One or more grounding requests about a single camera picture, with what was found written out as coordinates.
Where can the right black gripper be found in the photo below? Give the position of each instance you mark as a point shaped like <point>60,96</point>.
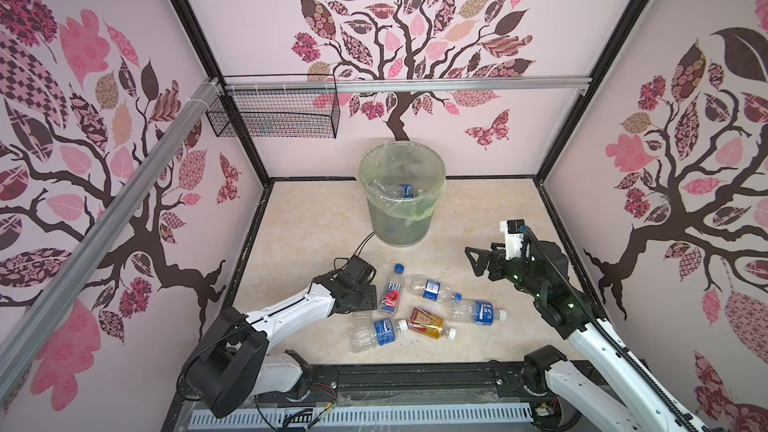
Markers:
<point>478,268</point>

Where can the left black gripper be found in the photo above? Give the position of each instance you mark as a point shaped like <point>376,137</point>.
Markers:
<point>369,299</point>

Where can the clear bottle green cap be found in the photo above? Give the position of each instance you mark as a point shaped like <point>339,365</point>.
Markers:
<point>362,316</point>

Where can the Fiji bottle pink flower label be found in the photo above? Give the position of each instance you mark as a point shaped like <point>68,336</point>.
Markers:
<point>389,298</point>

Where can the clear bottle blue label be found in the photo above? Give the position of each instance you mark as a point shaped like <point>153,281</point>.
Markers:
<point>482,313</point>
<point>405,191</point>
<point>370,335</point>
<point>432,289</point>

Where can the clear bottle blue label bottom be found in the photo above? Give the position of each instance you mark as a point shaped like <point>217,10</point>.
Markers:
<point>370,335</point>

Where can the long clear bottle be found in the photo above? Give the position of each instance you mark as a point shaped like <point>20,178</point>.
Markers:
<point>390,191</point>

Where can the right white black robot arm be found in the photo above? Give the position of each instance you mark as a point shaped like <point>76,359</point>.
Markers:
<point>634,399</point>

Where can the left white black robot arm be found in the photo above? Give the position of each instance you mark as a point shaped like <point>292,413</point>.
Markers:
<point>233,361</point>

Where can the mesh bin with green liner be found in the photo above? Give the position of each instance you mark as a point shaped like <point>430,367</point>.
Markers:
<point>402,181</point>

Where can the amber tea bottle red label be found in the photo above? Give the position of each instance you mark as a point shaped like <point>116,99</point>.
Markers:
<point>430,324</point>

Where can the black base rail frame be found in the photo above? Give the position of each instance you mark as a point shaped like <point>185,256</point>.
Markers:
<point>491,382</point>

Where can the white slotted cable duct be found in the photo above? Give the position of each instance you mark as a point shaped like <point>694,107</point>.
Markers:
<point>360,417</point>

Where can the black wire wall basket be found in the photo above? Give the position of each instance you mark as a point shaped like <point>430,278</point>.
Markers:
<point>277,106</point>

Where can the aluminium rail back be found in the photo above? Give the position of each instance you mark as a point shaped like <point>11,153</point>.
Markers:
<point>444,85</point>

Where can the aluminium rail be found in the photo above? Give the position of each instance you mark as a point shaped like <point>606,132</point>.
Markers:
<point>36,326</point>
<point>444,85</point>

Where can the aluminium rail left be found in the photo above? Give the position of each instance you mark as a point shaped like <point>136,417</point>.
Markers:
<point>36,326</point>

